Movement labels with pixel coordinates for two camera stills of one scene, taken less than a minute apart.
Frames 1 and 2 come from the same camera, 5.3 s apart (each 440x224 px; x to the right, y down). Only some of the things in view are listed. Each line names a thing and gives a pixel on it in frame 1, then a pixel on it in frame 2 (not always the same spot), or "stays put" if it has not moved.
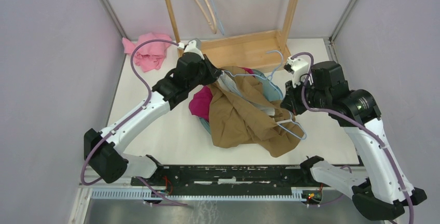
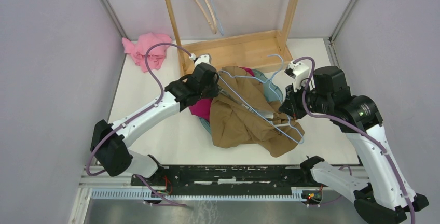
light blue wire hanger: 289,130 to 255,110
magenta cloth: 200,103 stays put
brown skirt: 244,112 stays put
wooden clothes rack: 255,51 stays put
